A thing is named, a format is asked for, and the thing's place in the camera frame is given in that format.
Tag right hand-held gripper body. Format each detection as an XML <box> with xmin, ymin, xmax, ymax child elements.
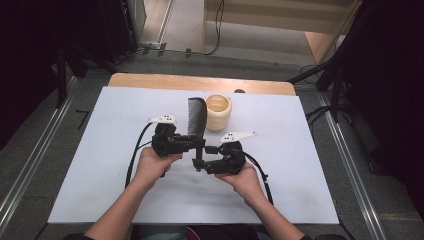
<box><xmin>206</xmin><ymin>131</ymin><xmax>258</xmax><ymax>176</ymax></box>

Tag person's clothing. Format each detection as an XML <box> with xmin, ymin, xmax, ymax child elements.
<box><xmin>131</xmin><ymin>224</ymin><xmax>278</xmax><ymax>240</ymax></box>

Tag white board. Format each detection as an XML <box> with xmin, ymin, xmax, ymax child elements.
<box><xmin>47</xmin><ymin>86</ymin><xmax>340</xmax><ymax>225</ymax></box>

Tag metal floor rail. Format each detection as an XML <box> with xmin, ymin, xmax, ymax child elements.
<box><xmin>0</xmin><ymin>76</ymin><xmax>81</xmax><ymax>232</ymax></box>
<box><xmin>316</xmin><ymin>93</ymin><xmax>388</xmax><ymax>240</ymax></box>

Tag cream ribbed cup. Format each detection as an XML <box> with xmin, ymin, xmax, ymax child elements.
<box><xmin>204</xmin><ymin>93</ymin><xmax>233</xmax><ymax>132</ymax></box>

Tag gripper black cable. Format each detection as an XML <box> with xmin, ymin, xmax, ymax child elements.
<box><xmin>124</xmin><ymin>122</ymin><xmax>158</xmax><ymax>190</ymax></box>
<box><xmin>244</xmin><ymin>151</ymin><xmax>275</xmax><ymax>206</ymax></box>

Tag black floor cables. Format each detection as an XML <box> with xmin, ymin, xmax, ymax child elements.
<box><xmin>304</xmin><ymin>104</ymin><xmax>335</xmax><ymax>128</ymax></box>

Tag black metal stand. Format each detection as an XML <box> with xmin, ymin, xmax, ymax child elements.
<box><xmin>54</xmin><ymin>43</ymin><xmax>118</xmax><ymax>109</ymax></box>
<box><xmin>288</xmin><ymin>49</ymin><xmax>348</xmax><ymax>123</ymax></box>

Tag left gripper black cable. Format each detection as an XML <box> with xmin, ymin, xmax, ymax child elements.
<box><xmin>124</xmin><ymin>122</ymin><xmax>158</xmax><ymax>190</ymax></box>

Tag hanging black cable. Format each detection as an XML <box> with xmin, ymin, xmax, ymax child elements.
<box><xmin>203</xmin><ymin>0</ymin><xmax>225</xmax><ymax>57</ymax></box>

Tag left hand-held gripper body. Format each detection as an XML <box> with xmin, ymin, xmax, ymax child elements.
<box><xmin>147</xmin><ymin>114</ymin><xmax>188</xmax><ymax>158</ymax></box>

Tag person's left hand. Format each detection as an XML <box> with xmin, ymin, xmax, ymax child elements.
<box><xmin>134</xmin><ymin>146</ymin><xmax>184</xmax><ymax>190</ymax></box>

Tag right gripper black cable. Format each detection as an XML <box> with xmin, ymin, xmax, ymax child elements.
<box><xmin>244</xmin><ymin>151</ymin><xmax>275</xmax><ymax>206</ymax></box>

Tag person's right hand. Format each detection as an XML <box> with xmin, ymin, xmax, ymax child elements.
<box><xmin>214</xmin><ymin>162</ymin><xmax>268</xmax><ymax>205</ymax></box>

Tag wooden table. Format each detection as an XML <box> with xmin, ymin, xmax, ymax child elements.
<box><xmin>108</xmin><ymin>73</ymin><xmax>297</xmax><ymax>97</ymax></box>

